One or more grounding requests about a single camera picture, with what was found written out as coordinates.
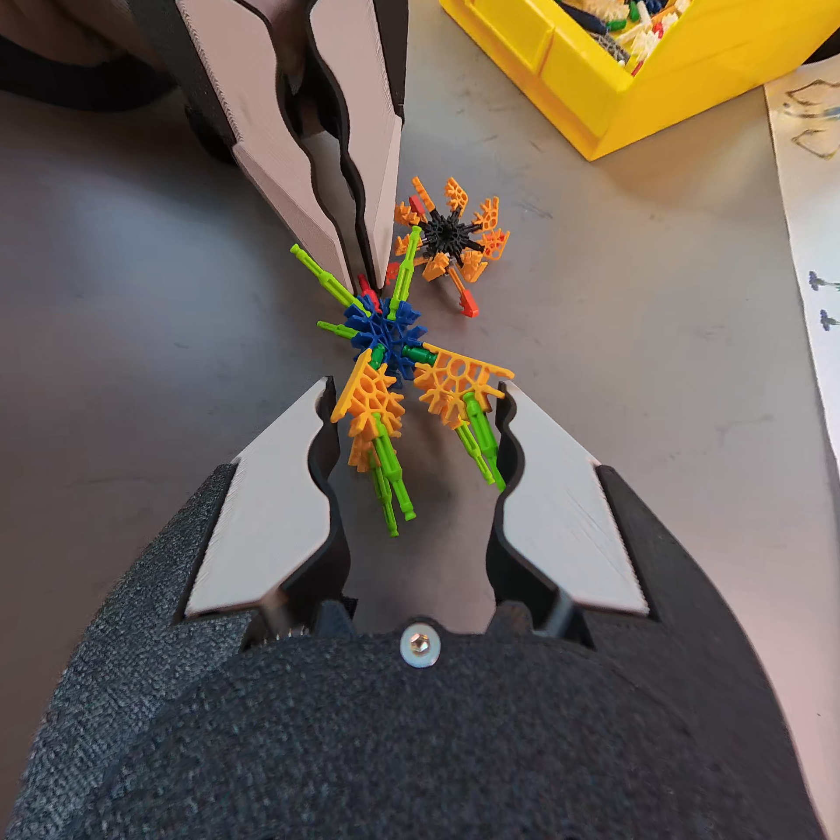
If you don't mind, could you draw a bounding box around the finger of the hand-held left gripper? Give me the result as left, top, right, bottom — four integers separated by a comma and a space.
176, 0, 357, 293
307, 0, 406, 293

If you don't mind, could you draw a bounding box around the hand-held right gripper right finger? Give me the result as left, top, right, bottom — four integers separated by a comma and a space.
489, 381, 651, 641

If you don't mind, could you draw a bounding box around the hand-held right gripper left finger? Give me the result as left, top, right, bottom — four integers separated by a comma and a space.
185, 376, 350, 639

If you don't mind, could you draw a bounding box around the yellow black toy wheel assembly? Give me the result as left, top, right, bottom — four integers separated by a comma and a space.
384, 176, 511, 319

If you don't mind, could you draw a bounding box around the small blue green toy assembly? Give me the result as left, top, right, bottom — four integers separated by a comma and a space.
317, 315, 417, 538

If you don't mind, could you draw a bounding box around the large blue green toy assembly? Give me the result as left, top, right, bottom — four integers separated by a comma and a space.
290, 226, 516, 490

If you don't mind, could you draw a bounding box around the person's left forearm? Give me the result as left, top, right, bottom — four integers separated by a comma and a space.
0, 0, 175, 112

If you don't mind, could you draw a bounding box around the grey desk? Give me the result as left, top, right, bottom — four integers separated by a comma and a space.
0, 0, 840, 834

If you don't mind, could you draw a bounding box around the yellow plastic bin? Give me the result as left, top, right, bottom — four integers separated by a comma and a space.
438, 0, 840, 161

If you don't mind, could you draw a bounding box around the pile of toy parts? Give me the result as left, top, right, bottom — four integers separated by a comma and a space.
558, 0, 693, 74

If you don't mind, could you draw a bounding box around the white instruction sheet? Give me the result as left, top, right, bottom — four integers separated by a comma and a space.
764, 56, 840, 473

